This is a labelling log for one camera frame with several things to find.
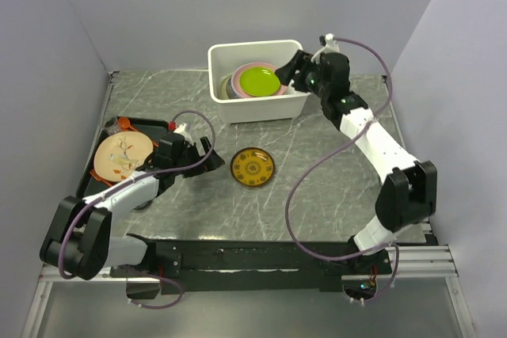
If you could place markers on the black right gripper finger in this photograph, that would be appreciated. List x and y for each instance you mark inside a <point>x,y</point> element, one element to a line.
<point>305,73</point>
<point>286,72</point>

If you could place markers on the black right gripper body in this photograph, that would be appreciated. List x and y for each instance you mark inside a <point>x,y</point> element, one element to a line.
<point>324,89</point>

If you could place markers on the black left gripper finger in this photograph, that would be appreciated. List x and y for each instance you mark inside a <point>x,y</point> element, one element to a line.
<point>213,162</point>
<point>207,145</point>

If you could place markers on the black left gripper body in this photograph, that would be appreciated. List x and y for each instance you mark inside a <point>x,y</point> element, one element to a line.
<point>190,158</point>

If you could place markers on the green plate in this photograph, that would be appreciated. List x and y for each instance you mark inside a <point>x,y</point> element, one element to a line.
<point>259,81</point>

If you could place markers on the yellow brown patterned plate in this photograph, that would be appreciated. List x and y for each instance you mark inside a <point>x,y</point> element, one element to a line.
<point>252,167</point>

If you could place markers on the pink plate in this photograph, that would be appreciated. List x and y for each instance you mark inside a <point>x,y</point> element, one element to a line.
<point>234,81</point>

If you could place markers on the dark plate with deer motif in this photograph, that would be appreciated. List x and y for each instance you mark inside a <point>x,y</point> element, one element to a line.
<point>228,83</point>

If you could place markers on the cream plate with branch motif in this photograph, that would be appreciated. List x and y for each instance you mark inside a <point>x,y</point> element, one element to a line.
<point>223,88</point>

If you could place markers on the blue plate with bamboo mat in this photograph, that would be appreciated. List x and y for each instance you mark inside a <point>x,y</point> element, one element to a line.
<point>232,94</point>

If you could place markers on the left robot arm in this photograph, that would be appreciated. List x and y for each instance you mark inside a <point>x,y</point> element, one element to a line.
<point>79,242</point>

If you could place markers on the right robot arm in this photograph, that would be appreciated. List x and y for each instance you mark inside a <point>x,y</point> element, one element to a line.
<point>408,186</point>

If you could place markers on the white plastic bin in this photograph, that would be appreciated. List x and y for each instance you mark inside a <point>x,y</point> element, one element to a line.
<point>225,59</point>

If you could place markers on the black plastic tray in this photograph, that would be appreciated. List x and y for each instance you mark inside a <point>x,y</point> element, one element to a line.
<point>153,129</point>

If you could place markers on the beige plate with bird motif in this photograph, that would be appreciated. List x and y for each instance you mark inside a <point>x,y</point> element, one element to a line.
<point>119,155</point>

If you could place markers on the orange measuring scoop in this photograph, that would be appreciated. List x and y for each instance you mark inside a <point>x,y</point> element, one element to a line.
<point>125,124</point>

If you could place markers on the clear glass cup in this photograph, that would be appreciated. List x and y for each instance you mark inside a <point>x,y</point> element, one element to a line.
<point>112,126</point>

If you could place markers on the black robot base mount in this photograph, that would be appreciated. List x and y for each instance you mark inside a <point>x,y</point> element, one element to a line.
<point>208,265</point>

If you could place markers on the aluminium frame rail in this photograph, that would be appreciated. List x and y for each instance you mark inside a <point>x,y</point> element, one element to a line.
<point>420,260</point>

